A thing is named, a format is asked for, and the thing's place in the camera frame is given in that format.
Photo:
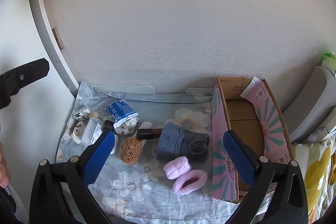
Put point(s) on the pink printed cardboard box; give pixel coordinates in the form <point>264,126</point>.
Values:
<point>223,161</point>

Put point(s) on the blue grey fuzzy sock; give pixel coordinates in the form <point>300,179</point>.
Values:
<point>170,142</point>

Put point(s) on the person's left hand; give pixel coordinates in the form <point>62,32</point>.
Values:
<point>4,169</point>

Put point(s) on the clear plastic box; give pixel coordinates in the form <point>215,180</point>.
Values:
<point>90,132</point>

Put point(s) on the white patterned pouch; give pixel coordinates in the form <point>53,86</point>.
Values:
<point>127,127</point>

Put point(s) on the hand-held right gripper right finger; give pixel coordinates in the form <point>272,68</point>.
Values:
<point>239,158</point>

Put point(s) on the person's left forearm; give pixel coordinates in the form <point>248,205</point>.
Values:
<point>19,209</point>

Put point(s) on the green packet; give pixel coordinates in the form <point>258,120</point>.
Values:
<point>329,62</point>

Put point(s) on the grey door frame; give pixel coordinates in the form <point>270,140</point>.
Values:
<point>44,29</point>

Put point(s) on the yellow floral blanket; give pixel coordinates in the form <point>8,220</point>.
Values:
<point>317,169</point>

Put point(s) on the brown bear plush sock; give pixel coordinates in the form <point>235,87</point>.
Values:
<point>130,151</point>

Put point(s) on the small black bottle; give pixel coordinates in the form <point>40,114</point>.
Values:
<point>108,125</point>

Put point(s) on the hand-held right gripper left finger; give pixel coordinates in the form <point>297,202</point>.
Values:
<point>99,158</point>

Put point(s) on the blue and white packet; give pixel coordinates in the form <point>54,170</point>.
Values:
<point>120,111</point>

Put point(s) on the brown hinge plate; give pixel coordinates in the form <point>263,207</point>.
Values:
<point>58,37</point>

